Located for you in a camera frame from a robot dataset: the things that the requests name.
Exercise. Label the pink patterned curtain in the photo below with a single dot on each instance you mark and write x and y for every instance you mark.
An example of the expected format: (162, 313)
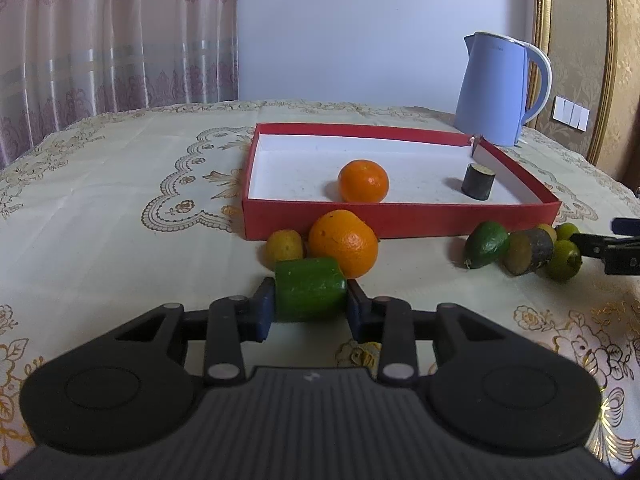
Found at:
(100, 35)

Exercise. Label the blue electric kettle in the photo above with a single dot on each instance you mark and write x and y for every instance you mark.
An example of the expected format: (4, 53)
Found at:
(490, 95)

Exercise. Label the red cardboard box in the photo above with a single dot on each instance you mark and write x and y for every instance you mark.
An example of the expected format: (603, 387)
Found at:
(310, 220)

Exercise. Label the small orange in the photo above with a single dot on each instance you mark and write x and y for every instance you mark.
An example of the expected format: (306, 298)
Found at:
(363, 181)

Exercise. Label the white wall switch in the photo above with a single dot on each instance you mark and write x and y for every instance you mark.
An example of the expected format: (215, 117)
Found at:
(570, 112)

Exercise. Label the cream embroidered tablecloth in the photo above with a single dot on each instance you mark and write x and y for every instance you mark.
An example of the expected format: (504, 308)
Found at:
(125, 185)

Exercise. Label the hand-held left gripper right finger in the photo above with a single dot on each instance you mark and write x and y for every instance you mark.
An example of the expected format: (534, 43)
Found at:
(356, 310)

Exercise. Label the green lime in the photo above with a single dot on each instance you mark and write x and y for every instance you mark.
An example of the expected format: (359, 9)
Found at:
(567, 231)
(564, 262)

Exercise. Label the small brown longan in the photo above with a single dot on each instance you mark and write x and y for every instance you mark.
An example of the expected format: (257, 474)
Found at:
(283, 247)

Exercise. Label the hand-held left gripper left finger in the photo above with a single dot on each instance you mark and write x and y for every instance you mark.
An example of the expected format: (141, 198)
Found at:
(262, 310)

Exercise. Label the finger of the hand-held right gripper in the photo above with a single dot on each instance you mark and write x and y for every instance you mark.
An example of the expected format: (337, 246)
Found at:
(627, 226)
(600, 247)

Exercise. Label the dark cucumber piece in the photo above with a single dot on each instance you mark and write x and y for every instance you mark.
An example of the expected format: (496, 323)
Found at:
(525, 252)
(477, 182)

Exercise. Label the large orange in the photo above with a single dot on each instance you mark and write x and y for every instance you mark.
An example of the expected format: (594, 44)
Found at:
(345, 240)

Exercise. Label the gold wall moulding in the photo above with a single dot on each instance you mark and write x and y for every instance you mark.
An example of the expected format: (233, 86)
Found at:
(607, 60)
(542, 0)

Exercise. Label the small yellow fruit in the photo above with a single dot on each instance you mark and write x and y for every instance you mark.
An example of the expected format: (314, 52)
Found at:
(549, 231)

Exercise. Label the green cucumber piece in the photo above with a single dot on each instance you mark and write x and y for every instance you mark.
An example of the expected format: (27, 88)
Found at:
(310, 290)

